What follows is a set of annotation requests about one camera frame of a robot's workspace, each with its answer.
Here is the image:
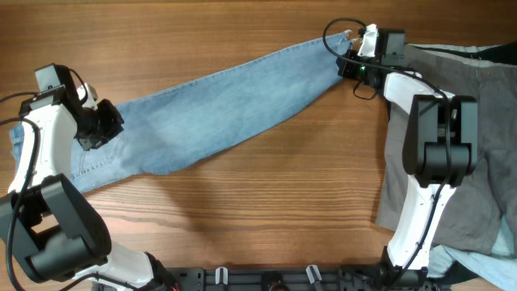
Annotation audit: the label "grey shorts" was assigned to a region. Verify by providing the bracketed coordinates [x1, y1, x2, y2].
[375, 43, 517, 255]

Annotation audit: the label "black mounting rail base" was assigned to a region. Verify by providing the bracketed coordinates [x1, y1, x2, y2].
[168, 264, 443, 291]

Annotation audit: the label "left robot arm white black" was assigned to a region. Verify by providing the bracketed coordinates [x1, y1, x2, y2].
[1, 63, 180, 290]

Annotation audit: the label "light blue garment in pile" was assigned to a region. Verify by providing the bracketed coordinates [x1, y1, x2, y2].
[428, 216, 516, 290]

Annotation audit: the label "light blue denim jeans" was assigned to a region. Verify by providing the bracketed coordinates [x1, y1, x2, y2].
[10, 32, 351, 192]

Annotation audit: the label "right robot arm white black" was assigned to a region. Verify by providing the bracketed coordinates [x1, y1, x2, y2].
[337, 24, 477, 290]

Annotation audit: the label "black garment under shorts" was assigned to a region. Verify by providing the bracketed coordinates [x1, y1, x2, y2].
[385, 40, 517, 122]

